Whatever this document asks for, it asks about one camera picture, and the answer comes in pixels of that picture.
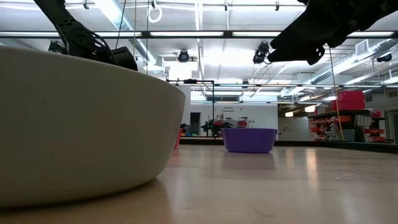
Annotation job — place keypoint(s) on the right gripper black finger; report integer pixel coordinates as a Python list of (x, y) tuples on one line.
[(295, 39), (295, 56)]

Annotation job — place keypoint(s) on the large white bowl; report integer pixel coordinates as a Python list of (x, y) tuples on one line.
[(81, 130)]

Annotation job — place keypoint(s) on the purple plastic bowl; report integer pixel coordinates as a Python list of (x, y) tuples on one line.
[(248, 140)]

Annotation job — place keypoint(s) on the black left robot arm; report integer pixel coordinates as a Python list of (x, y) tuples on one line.
[(77, 37)]

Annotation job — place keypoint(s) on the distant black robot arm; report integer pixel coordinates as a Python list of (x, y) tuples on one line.
[(216, 127)]

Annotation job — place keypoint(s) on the shelf with red bins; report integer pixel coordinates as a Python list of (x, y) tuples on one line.
[(345, 126)]

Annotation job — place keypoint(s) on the red storage bins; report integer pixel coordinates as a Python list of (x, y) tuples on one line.
[(348, 100)]

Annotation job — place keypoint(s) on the silver ceiling duct pipe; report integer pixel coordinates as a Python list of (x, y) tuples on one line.
[(124, 21)]

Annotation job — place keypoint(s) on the round black ceiling camera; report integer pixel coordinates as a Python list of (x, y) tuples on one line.
[(183, 56)]

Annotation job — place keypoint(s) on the black overhead frame bar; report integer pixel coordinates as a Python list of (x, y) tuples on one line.
[(186, 34)]

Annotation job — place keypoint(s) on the black table edge rail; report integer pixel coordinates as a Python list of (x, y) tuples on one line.
[(326, 144)]

